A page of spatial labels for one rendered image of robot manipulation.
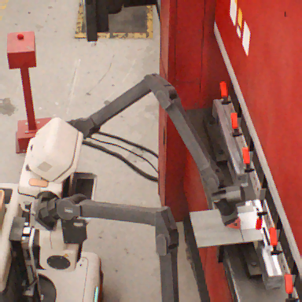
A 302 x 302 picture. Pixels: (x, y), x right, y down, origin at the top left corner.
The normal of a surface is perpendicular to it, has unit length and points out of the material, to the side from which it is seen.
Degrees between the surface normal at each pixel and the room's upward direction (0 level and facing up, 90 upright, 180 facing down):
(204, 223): 0
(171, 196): 90
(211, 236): 0
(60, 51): 0
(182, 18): 90
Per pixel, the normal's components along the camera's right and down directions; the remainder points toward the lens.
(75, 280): 0.03, -0.75
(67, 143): 0.70, -0.52
